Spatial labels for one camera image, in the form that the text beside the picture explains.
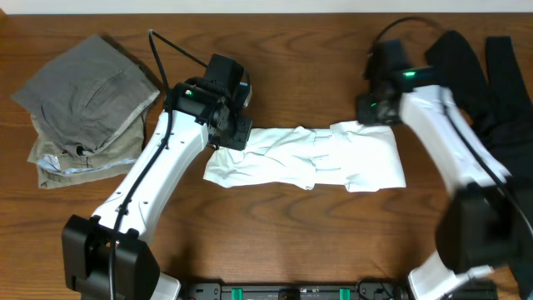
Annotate white t-shirt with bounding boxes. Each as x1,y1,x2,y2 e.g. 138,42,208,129
203,121,406,193

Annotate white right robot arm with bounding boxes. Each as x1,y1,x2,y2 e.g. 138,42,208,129
356,40,532,299

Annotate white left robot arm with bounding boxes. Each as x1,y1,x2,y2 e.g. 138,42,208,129
62,54,252,300

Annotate black garment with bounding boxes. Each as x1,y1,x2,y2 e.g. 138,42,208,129
424,29,533,300

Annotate grey folded trousers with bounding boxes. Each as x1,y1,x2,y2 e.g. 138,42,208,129
12,35,159,156

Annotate beige folded shorts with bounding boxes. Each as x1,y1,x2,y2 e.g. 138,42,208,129
27,113,147,189

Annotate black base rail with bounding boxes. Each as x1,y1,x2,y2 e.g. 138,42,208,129
178,282,411,300

